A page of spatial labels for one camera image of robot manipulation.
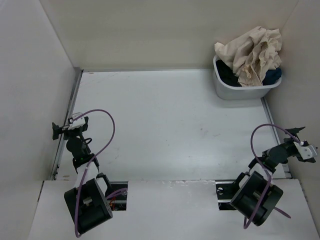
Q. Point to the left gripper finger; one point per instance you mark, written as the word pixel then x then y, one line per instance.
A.
pixel 57 127
pixel 56 133

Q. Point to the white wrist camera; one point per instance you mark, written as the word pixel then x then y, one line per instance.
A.
pixel 77 120
pixel 308 151

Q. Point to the black trousers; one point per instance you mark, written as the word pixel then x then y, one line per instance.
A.
pixel 226 74

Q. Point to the white laundry basket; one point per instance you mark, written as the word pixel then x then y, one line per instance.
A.
pixel 227 92

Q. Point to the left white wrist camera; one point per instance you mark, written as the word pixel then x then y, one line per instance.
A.
pixel 77 120

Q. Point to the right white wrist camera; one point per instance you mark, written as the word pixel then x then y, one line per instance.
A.
pixel 308 151

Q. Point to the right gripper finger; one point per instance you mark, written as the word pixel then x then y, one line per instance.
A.
pixel 293 132
pixel 307 160

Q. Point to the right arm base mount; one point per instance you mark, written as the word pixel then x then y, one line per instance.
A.
pixel 225 190

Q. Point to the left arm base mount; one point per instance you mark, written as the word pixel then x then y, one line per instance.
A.
pixel 117 196

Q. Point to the beige trousers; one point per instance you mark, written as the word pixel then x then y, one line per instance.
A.
pixel 252 54

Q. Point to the navy blue trousers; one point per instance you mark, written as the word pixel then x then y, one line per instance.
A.
pixel 272 76

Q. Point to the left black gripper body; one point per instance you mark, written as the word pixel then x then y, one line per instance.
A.
pixel 68 133

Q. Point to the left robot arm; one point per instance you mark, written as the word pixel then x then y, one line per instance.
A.
pixel 87 200

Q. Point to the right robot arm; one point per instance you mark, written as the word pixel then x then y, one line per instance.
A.
pixel 256 196

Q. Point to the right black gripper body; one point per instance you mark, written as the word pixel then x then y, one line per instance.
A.
pixel 289 146

